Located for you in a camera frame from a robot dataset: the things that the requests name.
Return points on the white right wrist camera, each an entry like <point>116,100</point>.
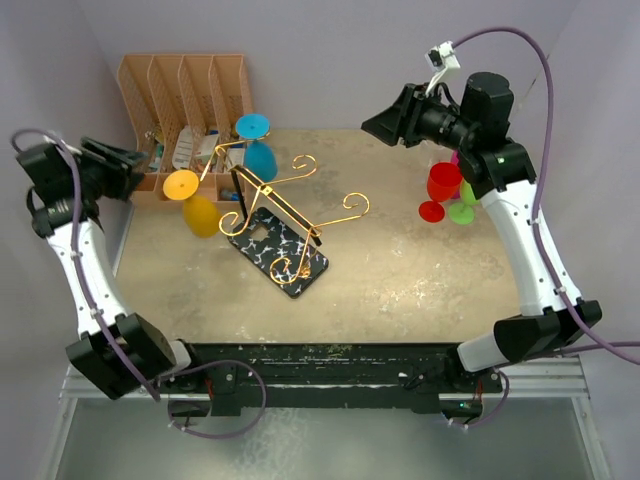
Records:
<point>443,62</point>

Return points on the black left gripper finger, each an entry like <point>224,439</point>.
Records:
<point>119,157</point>
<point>129,181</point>

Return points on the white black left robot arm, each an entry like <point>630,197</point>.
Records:
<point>116,349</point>

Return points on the black marbled rack base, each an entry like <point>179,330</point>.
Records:
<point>277,251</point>

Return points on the green plastic wine glass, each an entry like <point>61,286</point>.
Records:
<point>462,212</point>

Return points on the tan plastic file organizer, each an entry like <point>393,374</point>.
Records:
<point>175,100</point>

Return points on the yellow plastic wine glass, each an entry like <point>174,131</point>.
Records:
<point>199,212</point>

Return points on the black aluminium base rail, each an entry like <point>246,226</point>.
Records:
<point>425,378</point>

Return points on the blue plastic wine glass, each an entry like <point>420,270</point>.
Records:
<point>259,157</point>

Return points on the red plastic wine glass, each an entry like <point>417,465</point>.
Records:
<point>443,182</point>

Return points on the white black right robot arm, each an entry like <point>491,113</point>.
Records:
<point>503,179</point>

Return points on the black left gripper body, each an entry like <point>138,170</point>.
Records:
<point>101,177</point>

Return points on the gold wire wine glass rack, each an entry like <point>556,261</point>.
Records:
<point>232,224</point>

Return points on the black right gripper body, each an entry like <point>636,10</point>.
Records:
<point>432,121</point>

